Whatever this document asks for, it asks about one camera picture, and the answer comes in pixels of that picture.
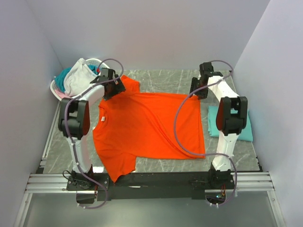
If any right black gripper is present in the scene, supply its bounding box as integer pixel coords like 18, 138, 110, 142
189, 77, 209, 100

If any orange t shirt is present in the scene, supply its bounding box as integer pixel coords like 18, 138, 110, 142
93, 76, 205, 181

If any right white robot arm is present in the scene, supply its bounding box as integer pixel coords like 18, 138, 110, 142
189, 61, 248, 189

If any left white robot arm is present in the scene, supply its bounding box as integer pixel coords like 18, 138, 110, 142
58, 68, 125, 190

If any white t shirt in basket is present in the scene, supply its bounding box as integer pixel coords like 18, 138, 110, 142
63, 58, 97, 97

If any pink t shirt in basket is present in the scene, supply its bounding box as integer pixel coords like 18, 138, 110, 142
54, 89, 70, 100

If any teal t shirt in basket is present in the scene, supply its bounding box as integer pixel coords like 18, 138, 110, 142
54, 65, 99, 93

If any white plastic laundry basket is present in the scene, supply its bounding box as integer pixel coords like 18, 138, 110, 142
50, 58, 107, 100

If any folded teal t shirt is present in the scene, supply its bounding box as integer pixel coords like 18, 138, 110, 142
208, 106, 253, 142

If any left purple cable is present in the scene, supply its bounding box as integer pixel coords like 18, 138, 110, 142
65, 58, 124, 210

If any aluminium frame rail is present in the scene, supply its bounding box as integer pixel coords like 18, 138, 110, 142
26, 113, 274, 193

